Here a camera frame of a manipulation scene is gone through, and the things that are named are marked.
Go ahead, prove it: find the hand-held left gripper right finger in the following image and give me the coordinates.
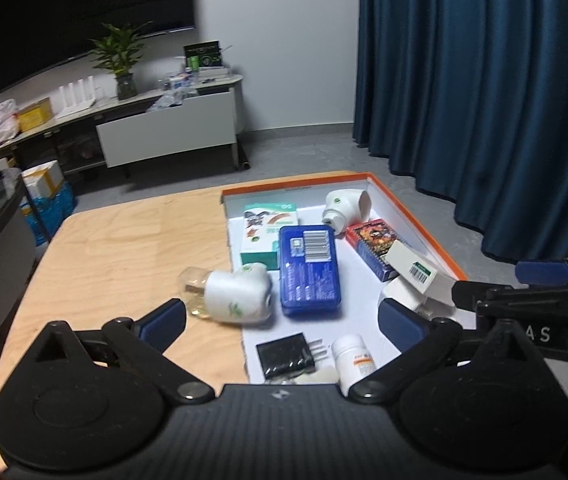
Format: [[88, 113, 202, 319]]
[[349, 297, 545, 405]]

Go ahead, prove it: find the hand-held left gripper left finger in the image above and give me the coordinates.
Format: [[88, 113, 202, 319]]
[[26, 297, 215, 403]]

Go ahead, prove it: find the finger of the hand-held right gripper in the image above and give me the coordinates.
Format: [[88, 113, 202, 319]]
[[515, 256, 568, 286], [451, 280, 568, 316]]

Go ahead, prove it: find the white charger plug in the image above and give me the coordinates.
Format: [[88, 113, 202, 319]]
[[378, 275, 457, 326]]

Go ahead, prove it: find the orange-rimmed white box lid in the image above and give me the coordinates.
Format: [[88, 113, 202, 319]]
[[221, 172, 470, 386]]

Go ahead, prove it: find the white pill bottle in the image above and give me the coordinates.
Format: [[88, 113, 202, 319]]
[[331, 335, 379, 397]]

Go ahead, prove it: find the white rectangular carton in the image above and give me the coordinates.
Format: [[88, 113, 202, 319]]
[[381, 241, 439, 293]]

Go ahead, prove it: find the white vaporizer with glass bottle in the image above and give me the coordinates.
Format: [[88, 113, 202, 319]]
[[178, 262, 275, 328]]

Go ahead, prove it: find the colourful playing card box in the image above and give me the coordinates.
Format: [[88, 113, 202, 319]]
[[345, 219, 405, 282]]

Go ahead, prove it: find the blue tin box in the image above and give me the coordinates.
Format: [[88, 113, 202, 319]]
[[278, 225, 342, 317]]

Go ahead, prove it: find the black charger plug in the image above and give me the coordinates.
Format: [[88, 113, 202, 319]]
[[255, 332, 325, 381]]

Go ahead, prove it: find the white plug-in heater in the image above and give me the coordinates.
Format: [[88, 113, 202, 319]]
[[321, 186, 372, 228]]

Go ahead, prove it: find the teal bandage box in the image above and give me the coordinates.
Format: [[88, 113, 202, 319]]
[[240, 201, 301, 271]]

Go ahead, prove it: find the blue plastic bag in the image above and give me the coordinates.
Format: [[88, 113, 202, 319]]
[[18, 182, 78, 248]]

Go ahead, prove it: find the white and yellow carton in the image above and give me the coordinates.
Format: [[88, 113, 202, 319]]
[[21, 160, 67, 201]]

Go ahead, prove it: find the white cabinet drawer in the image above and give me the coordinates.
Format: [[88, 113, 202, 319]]
[[96, 91, 237, 168]]

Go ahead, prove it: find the dark blue curtain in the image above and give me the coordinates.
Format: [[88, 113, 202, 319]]
[[353, 0, 568, 266]]

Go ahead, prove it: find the long television cabinet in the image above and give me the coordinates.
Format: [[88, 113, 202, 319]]
[[0, 74, 252, 176]]

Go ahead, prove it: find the pile of clear plastic packets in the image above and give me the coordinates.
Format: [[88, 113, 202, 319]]
[[146, 85, 199, 113]]

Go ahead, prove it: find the white router with antennas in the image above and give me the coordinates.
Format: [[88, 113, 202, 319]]
[[58, 76, 98, 117]]

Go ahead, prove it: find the potted plant in dark vase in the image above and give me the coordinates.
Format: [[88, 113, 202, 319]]
[[86, 21, 152, 101]]

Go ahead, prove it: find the yellow box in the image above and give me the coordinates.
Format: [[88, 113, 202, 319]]
[[16, 97, 54, 133]]

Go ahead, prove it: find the black and green box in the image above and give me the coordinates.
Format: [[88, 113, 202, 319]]
[[184, 40, 225, 71]]

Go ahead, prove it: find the black curved television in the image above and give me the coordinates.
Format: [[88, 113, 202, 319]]
[[0, 0, 197, 101]]

